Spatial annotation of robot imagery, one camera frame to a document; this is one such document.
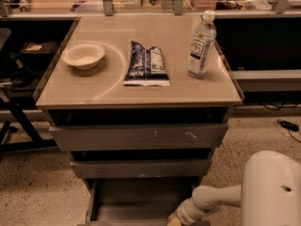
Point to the white ceramic bowl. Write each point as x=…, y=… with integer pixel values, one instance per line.
x=83, y=55

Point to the blue chip bag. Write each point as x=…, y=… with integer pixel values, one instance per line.
x=147, y=67

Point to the grey middle drawer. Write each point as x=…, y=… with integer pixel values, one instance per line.
x=141, y=168

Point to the grey drawer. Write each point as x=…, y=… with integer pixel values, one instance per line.
x=135, y=201
x=138, y=137
x=141, y=168

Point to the black folding stand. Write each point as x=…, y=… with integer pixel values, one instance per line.
x=36, y=141

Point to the grey bottom drawer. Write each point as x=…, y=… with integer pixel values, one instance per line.
x=135, y=201

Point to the grey top drawer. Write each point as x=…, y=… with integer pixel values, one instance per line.
x=138, y=137

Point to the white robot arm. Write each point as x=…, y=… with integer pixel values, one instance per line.
x=269, y=195

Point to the grey drawer cabinet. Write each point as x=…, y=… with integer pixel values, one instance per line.
x=98, y=97

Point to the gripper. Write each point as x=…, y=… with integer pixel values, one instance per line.
x=182, y=211

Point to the dark box on shelf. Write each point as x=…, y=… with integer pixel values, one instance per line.
x=33, y=50

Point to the clear plastic water bottle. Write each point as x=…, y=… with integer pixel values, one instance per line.
x=202, y=44

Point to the black power adapter with cable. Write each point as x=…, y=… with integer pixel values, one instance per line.
x=291, y=127

